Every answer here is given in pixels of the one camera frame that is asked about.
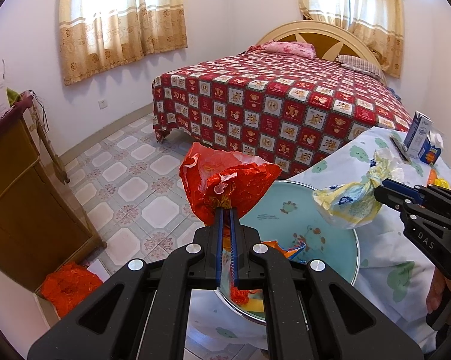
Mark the large red plastic bag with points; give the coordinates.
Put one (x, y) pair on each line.
(69, 288)

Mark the narrow beige patterned curtain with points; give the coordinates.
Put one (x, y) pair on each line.
(379, 26)

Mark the bed with red quilt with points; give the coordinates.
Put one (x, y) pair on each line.
(285, 101)

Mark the red printed plastic bag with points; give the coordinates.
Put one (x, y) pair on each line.
(210, 180)

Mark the yellow sponge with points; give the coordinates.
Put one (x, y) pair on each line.
(253, 305)

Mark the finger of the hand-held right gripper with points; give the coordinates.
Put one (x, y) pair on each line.
(388, 196)
(399, 187)

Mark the yellow plastic wrapper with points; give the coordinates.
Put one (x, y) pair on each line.
(443, 184)

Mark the person's right hand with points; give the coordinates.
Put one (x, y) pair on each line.
(435, 292)

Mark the teal printed waste bin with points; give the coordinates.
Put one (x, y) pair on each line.
(323, 240)

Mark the striped pillow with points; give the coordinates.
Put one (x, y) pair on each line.
(360, 66)

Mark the brown wooden cabinet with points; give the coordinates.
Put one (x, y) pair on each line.
(30, 202)

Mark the small blue gable-top carton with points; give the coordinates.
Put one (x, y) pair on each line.
(429, 153)

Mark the green cloth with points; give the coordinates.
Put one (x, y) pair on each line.
(14, 97)

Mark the table with cloud cloth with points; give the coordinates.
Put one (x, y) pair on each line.
(383, 255)

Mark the yellow white plastic bag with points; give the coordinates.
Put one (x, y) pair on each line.
(349, 202)

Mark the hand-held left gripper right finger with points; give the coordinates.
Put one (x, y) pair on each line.
(236, 247)

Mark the wide beige patterned curtain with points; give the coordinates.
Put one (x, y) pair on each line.
(116, 26)

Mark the pink pillow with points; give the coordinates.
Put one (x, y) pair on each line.
(289, 48)

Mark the beige wooden headboard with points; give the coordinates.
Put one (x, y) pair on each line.
(323, 39)

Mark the tall white blue carton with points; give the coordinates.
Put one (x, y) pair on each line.
(416, 135)

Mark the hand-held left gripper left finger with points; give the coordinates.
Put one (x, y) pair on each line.
(219, 240)

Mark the orange foil wrapper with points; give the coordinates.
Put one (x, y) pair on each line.
(285, 249)

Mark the wall outlet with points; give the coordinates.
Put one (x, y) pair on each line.
(103, 104)

